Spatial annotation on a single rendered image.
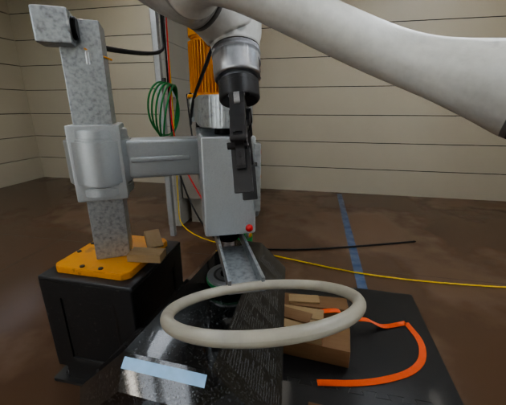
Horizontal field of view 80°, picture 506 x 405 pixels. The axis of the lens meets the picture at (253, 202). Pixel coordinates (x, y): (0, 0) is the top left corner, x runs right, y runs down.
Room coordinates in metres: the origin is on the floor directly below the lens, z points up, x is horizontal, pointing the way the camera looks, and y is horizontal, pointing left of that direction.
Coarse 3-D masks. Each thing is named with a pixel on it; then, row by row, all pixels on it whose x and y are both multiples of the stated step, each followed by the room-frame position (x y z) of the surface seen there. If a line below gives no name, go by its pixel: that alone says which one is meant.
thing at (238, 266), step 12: (216, 240) 1.19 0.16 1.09; (240, 240) 1.24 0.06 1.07; (228, 252) 1.12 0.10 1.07; (240, 252) 1.12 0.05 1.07; (252, 252) 1.03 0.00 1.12; (228, 264) 1.01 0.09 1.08; (240, 264) 1.01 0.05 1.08; (252, 264) 0.98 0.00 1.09; (228, 276) 0.85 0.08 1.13; (240, 276) 0.93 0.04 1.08; (252, 276) 0.93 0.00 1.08; (264, 276) 0.85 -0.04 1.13
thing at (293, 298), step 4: (288, 296) 2.15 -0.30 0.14; (292, 296) 2.15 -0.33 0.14; (296, 296) 2.15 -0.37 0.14; (300, 296) 2.15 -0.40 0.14; (304, 296) 2.15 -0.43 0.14; (308, 296) 2.15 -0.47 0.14; (312, 296) 2.15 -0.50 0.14; (316, 296) 2.15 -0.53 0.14; (292, 300) 2.09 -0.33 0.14; (296, 300) 2.09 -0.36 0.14; (300, 300) 2.09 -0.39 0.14; (304, 300) 2.09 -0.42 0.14; (308, 300) 2.09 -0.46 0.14; (312, 300) 2.09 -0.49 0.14; (316, 300) 2.09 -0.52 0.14
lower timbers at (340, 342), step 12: (288, 300) 2.11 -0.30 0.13; (324, 300) 2.11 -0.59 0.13; (336, 300) 2.11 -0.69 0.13; (336, 336) 1.68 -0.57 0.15; (348, 336) 1.68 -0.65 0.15; (288, 348) 1.65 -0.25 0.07; (300, 348) 1.63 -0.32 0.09; (312, 348) 1.61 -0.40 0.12; (324, 348) 1.58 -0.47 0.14; (336, 348) 1.57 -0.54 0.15; (348, 348) 1.57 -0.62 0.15; (324, 360) 1.58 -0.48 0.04; (336, 360) 1.56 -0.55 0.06; (348, 360) 1.54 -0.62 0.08
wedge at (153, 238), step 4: (144, 232) 1.90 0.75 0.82; (148, 232) 1.90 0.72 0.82; (152, 232) 1.90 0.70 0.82; (156, 232) 1.91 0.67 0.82; (148, 236) 1.86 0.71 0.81; (152, 236) 1.86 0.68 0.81; (156, 236) 1.86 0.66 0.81; (160, 236) 1.87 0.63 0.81; (148, 240) 1.81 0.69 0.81; (152, 240) 1.81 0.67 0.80; (156, 240) 1.82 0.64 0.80; (160, 240) 1.82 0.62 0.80; (148, 244) 1.77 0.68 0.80; (152, 244) 1.77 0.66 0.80; (156, 244) 1.78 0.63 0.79; (160, 244) 1.78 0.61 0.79
